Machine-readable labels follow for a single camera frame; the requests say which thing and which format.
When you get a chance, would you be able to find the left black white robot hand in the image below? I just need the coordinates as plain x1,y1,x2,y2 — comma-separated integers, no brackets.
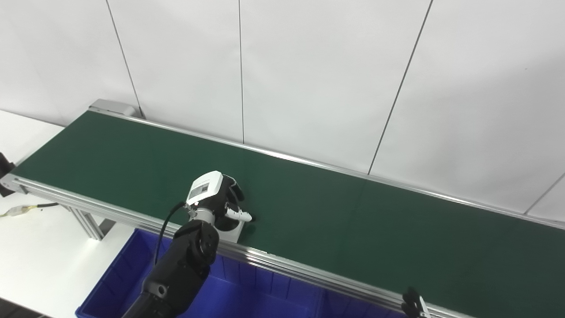
185,170,253,223

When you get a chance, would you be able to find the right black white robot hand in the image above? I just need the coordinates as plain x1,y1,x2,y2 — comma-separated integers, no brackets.
401,287,432,318

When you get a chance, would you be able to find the white square part round hole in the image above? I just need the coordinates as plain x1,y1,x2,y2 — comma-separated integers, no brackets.
215,216,245,243

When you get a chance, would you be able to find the blue plastic bin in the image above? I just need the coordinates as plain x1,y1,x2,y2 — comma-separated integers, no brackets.
319,287,409,318
75,228,325,318

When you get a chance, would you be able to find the green conveyor belt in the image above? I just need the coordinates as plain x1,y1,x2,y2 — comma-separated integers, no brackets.
0,99,565,318
11,110,565,318

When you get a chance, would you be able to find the aluminium conveyor leg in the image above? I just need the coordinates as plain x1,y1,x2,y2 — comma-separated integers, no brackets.
68,206,117,241

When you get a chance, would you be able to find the black box at conveyor end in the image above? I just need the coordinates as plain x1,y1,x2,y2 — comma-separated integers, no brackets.
0,152,16,197

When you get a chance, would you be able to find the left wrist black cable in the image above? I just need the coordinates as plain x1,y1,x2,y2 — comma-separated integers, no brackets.
153,201,197,265

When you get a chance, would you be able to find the black cable yellow tip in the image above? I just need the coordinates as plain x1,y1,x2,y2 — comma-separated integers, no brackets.
0,202,60,218

